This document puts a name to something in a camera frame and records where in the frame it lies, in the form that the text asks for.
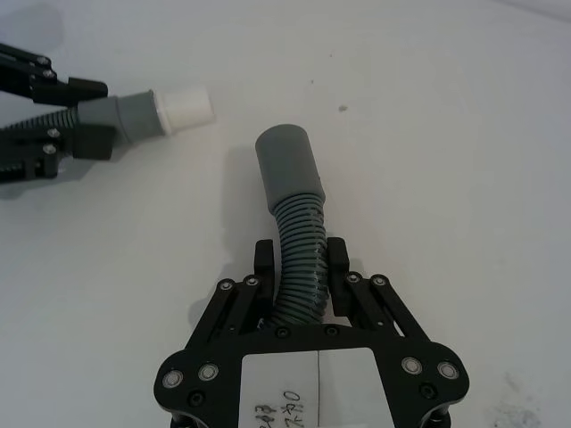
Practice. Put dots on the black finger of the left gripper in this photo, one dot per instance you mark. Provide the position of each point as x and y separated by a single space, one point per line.
44 84
91 142

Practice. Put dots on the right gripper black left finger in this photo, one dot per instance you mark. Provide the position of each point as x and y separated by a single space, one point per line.
236 307

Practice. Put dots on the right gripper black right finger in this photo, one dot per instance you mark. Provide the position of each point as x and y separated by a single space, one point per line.
366 303

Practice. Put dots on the white plastic pipe connector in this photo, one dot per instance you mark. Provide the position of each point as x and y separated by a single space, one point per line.
187 107

